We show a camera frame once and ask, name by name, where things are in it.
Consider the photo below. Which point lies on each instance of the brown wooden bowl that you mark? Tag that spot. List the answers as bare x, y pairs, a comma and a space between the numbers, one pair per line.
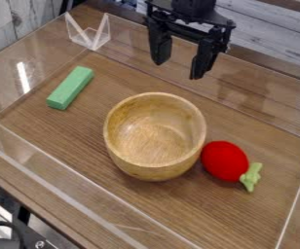
154, 134

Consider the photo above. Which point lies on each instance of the red plush strawberry toy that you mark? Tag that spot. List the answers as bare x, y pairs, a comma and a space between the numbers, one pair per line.
226, 162

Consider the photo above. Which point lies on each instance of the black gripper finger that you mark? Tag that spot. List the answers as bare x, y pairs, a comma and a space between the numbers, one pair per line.
159, 41
203, 59

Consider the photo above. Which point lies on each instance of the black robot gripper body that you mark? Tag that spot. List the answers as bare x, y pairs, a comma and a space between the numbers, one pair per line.
191, 19

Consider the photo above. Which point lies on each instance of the green rectangular block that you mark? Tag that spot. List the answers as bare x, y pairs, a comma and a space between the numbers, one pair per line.
67, 90

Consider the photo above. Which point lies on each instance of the clear acrylic corner bracket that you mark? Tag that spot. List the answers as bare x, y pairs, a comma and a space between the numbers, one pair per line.
89, 37

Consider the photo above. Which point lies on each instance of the black table leg bracket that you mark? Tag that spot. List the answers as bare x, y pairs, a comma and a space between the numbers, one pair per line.
38, 234

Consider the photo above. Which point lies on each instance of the clear acrylic tray walls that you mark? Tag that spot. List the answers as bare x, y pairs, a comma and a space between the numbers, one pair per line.
55, 167

